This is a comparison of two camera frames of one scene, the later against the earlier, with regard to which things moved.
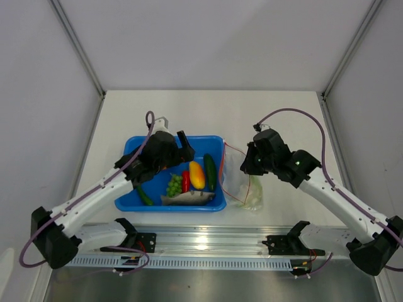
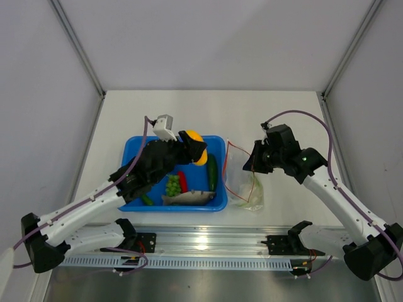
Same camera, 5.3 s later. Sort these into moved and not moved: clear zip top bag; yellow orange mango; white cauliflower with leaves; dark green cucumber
Moved: yellow orange mango
Not moved: clear zip top bag; dark green cucumber; white cauliflower with leaves
